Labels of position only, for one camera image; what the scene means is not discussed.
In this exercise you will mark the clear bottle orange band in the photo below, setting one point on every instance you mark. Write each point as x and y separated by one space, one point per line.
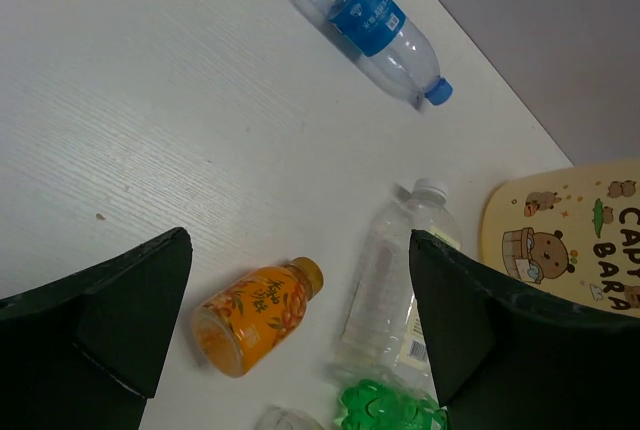
279 418

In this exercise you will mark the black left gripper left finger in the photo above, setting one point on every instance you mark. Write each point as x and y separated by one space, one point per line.
87 351

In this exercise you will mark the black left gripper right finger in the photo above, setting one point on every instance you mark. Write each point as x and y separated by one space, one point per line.
505 355

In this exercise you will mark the yellow capybara bin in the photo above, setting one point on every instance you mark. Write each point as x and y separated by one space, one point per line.
573 233

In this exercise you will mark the green plastic bottle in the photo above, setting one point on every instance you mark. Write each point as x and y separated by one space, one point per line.
372 405

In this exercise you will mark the blue label water bottle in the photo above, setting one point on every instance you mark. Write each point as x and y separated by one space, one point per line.
385 44

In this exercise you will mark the clear white cap bottle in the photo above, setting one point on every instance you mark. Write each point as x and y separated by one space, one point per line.
382 335

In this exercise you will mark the orange juice bottle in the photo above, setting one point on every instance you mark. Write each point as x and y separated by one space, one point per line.
240 325

